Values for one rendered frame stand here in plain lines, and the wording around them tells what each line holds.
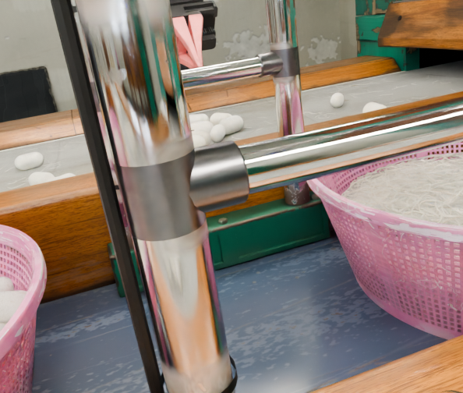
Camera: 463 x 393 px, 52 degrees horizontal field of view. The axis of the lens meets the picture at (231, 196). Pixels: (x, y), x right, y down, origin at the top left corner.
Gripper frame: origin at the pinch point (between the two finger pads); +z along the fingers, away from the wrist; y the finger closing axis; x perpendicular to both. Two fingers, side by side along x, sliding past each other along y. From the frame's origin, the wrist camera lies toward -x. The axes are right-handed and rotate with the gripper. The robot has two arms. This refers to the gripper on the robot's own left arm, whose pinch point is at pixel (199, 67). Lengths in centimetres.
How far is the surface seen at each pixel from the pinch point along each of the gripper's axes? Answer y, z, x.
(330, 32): 128, -139, 132
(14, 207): -23.1, 23.2, -12.1
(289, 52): 0.5, 20.1, -20.3
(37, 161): -22.8, 8.3, 2.2
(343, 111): 16.4, 12.1, 0.2
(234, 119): 1.4, 10.3, -0.6
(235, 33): 72, -146, 128
